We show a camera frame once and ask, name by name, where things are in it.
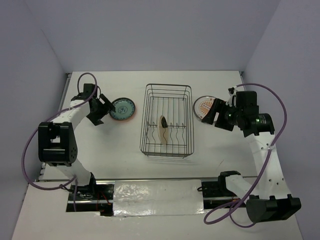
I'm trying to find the silver foil sheet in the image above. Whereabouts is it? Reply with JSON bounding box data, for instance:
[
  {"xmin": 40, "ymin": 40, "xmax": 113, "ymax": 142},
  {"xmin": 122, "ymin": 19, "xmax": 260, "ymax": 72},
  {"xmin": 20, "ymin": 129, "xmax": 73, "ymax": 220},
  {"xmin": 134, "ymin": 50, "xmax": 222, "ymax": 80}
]
[{"xmin": 113, "ymin": 179, "xmax": 204, "ymax": 217}]

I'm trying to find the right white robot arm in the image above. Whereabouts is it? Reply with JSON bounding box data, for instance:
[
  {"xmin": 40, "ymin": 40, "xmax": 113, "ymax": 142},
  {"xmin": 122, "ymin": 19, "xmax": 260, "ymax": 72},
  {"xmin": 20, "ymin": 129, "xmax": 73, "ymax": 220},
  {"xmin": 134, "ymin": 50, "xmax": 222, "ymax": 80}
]
[{"xmin": 202, "ymin": 91, "xmax": 302, "ymax": 225}]

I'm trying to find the cream plate floral print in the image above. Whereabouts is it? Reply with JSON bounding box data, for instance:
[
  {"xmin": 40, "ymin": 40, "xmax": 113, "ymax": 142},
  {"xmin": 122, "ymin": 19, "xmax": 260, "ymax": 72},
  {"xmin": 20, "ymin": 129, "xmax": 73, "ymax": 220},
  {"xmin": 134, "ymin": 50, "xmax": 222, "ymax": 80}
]
[{"xmin": 157, "ymin": 115, "xmax": 169, "ymax": 145}]

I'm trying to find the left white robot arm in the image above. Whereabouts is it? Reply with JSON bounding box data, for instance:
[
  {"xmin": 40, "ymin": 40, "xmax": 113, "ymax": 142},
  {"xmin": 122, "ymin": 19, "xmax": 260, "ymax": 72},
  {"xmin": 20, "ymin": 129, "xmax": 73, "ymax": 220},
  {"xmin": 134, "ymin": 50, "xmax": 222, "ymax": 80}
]
[{"xmin": 38, "ymin": 83, "xmax": 115, "ymax": 200}]

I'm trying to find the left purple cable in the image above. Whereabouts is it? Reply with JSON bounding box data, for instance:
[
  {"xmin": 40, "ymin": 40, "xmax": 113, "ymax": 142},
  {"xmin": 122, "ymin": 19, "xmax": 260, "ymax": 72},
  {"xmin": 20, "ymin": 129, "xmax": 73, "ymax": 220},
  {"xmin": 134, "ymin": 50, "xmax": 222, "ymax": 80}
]
[{"xmin": 21, "ymin": 72, "xmax": 98, "ymax": 212}]

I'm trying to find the black metal base rail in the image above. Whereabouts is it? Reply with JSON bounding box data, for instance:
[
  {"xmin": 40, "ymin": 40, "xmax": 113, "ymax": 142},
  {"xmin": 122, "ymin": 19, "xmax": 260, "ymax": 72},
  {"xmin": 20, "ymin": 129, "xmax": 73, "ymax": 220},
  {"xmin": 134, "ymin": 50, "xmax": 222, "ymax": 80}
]
[{"xmin": 66, "ymin": 178, "xmax": 238, "ymax": 217}]

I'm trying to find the wire dish rack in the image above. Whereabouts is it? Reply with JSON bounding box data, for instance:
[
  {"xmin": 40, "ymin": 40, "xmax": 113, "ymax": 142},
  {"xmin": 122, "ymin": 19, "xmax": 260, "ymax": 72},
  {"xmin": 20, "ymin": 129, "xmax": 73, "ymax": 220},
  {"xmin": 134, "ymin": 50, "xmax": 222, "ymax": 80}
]
[{"xmin": 139, "ymin": 83, "xmax": 195, "ymax": 159}]

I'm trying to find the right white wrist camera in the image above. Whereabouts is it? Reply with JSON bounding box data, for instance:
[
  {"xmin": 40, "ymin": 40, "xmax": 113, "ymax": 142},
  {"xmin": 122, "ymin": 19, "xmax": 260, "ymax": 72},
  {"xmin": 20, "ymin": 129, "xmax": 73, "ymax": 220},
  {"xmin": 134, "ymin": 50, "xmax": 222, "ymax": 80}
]
[{"xmin": 226, "ymin": 86, "xmax": 237, "ymax": 107}]

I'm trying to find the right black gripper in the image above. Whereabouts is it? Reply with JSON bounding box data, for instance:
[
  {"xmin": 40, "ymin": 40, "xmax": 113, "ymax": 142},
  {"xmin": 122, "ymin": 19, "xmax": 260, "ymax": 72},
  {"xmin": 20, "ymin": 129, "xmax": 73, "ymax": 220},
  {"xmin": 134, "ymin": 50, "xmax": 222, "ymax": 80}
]
[{"xmin": 201, "ymin": 97, "xmax": 243, "ymax": 131}]

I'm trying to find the green patterned plate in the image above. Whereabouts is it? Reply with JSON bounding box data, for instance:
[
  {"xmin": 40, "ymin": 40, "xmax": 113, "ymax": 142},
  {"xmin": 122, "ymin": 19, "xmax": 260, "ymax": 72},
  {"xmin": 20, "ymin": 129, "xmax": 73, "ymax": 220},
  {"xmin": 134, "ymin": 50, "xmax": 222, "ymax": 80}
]
[{"xmin": 109, "ymin": 97, "xmax": 137, "ymax": 121}]

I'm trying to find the white plate green rim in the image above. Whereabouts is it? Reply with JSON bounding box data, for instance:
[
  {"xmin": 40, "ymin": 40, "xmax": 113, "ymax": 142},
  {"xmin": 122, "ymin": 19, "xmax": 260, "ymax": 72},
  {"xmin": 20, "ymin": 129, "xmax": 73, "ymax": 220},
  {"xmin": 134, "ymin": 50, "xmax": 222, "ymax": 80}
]
[{"xmin": 192, "ymin": 94, "xmax": 218, "ymax": 125}]

